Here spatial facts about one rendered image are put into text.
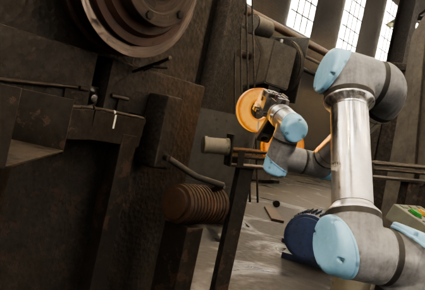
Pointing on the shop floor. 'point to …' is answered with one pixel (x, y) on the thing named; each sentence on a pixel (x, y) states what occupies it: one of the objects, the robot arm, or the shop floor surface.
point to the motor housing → (185, 232)
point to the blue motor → (301, 237)
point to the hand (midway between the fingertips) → (259, 104)
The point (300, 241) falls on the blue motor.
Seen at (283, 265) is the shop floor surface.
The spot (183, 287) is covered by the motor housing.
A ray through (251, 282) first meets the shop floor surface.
